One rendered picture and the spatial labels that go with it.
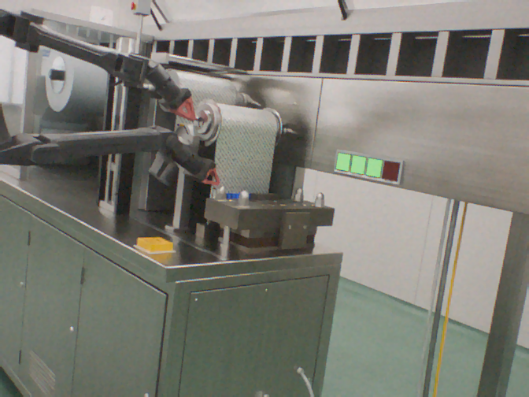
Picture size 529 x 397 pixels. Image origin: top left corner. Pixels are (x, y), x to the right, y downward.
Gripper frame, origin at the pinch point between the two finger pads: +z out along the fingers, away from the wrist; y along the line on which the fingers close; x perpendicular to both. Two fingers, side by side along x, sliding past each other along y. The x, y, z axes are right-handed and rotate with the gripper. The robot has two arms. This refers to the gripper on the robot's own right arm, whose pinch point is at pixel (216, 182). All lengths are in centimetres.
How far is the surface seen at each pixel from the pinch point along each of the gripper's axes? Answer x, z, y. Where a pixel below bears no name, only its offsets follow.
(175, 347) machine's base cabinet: -47, -4, 26
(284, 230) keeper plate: -3.8, 14.2, 21.9
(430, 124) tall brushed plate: 37, 14, 52
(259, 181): 9.2, 14.6, 0.3
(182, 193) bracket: -7.8, -3.4, -8.0
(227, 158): 8.1, -1.1, 0.3
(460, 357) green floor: 14, 242, -18
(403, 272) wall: 60, 269, -98
